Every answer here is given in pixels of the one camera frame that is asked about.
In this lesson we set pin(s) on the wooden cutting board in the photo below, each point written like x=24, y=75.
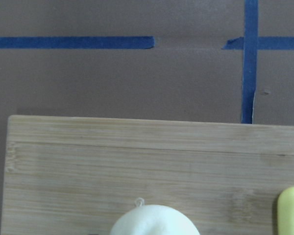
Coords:
x=78, y=175

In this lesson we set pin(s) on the yellow plastic knife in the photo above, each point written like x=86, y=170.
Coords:
x=285, y=212

